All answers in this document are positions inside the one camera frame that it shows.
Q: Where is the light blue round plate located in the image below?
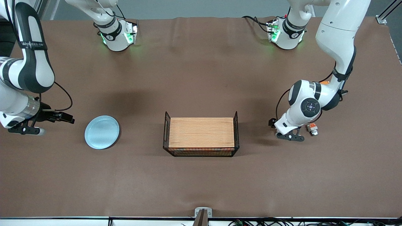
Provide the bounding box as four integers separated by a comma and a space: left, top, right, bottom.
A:
84, 116, 120, 150

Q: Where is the wooden board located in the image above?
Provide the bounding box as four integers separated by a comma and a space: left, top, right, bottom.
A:
169, 117, 235, 148

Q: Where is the brown table cover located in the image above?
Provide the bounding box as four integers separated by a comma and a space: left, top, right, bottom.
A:
0, 16, 402, 219

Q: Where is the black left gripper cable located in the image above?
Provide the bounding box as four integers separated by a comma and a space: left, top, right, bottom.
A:
275, 71, 334, 119

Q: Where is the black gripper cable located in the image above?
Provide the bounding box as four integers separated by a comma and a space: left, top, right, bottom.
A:
275, 71, 334, 119
38, 81, 73, 112

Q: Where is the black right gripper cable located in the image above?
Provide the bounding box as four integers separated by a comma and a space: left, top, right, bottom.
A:
38, 81, 73, 112

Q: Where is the black wire basket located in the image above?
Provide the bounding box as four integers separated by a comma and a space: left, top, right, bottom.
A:
163, 111, 240, 158

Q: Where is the black cable bundle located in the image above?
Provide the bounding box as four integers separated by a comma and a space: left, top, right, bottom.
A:
228, 218, 391, 226

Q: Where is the white table edge rail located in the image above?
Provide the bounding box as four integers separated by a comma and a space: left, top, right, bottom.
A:
0, 217, 402, 226

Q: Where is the black arm base cable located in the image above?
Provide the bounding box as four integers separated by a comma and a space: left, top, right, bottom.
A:
242, 15, 271, 34

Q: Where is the grey metal bracket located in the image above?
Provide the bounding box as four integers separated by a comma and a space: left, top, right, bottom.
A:
194, 207, 213, 226

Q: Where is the grey camera post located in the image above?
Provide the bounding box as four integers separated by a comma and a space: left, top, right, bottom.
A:
192, 210, 209, 226

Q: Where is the aluminium frame profile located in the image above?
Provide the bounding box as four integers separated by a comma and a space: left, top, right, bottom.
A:
376, 0, 402, 25

